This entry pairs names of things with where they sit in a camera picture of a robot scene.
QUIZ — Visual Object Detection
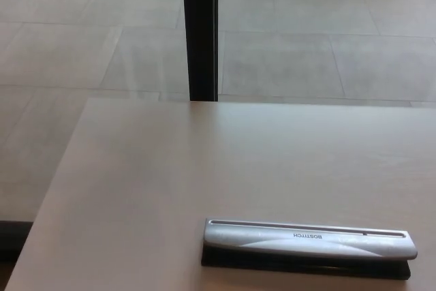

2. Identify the black vertical window frame post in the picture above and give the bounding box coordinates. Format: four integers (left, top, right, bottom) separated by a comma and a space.
181, 0, 220, 102

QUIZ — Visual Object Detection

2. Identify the silver Bostitch hole punch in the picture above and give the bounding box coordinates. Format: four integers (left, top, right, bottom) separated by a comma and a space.
200, 217, 418, 281

